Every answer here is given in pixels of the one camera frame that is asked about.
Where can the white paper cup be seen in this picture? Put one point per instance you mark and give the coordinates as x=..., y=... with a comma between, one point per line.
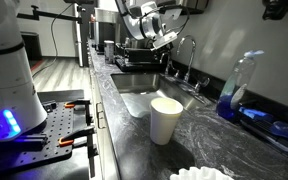
x=164, y=123

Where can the chrome sink faucet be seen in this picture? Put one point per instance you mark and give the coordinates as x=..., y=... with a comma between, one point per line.
x=191, y=56

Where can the steel paper towel dispenser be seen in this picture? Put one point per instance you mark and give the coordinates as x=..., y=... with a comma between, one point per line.
x=194, y=6

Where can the dark metal robot cart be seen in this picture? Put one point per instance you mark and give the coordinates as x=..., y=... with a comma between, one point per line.
x=64, y=95

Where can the white coffee filter stack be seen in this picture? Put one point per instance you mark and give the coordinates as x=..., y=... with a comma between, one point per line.
x=200, y=174

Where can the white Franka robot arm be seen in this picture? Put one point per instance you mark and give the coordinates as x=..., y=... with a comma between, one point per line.
x=7, y=76

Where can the clear blue soap bottle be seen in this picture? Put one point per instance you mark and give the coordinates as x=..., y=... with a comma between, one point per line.
x=232, y=96

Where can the black floor bin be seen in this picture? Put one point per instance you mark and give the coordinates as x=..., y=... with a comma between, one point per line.
x=31, y=46

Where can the blue scrub brush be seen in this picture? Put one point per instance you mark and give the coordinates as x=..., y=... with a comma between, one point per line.
x=285, y=129

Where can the metal stand post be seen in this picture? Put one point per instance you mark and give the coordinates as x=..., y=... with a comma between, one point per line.
x=84, y=36

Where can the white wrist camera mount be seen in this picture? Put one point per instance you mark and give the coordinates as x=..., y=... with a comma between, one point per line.
x=165, y=40

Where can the blue sponge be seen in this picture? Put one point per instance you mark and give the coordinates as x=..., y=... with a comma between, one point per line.
x=255, y=114

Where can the stainless steel sink basin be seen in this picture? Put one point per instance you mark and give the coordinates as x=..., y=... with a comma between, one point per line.
x=140, y=86

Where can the black sponge tray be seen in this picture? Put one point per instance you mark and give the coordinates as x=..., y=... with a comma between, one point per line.
x=267, y=133

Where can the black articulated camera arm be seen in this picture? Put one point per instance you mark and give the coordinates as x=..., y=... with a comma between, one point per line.
x=47, y=14

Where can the black perforated breadboard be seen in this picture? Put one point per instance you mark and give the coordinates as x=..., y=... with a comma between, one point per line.
x=54, y=133

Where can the black wall dispenser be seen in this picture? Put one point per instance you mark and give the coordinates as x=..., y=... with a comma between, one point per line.
x=280, y=8

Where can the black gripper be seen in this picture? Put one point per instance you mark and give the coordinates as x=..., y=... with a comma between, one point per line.
x=157, y=50

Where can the small metal canister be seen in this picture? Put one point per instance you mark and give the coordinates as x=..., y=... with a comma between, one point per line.
x=109, y=50

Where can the black dish rack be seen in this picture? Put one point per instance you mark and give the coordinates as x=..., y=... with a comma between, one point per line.
x=134, y=58

